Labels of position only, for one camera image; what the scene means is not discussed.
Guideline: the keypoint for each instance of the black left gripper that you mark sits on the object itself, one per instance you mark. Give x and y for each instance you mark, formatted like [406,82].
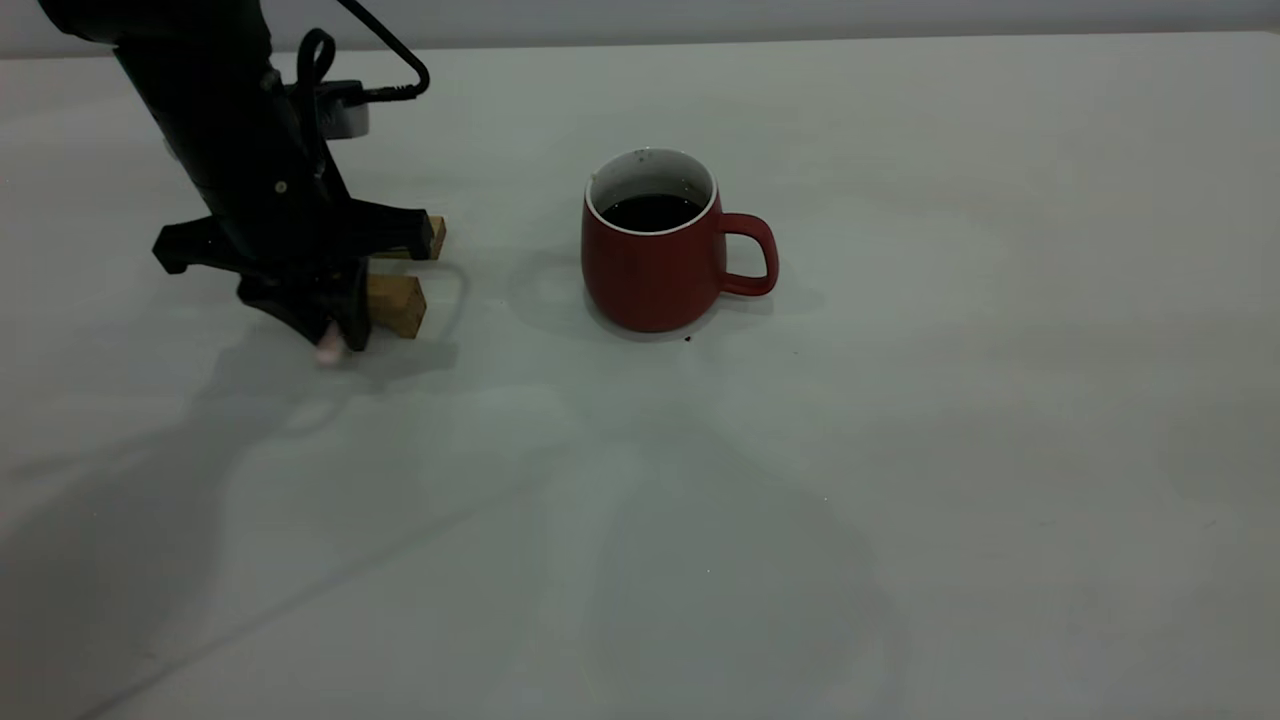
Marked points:
[250,180]

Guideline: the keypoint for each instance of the red ceramic mug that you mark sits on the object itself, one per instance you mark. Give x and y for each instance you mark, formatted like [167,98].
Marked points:
[650,285]

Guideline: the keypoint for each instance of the black coffee liquid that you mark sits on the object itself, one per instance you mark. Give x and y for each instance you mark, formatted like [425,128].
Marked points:
[650,213]

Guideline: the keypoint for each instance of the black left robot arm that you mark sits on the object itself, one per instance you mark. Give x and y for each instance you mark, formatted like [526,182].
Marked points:
[150,20]

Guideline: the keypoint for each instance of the arched wooden block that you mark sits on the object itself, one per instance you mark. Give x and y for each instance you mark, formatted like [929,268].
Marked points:
[400,305]

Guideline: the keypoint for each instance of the flat wooden block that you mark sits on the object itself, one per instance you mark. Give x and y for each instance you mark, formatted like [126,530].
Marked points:
[438,235]

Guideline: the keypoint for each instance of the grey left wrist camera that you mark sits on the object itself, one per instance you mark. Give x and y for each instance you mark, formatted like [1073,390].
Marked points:
[350,120]

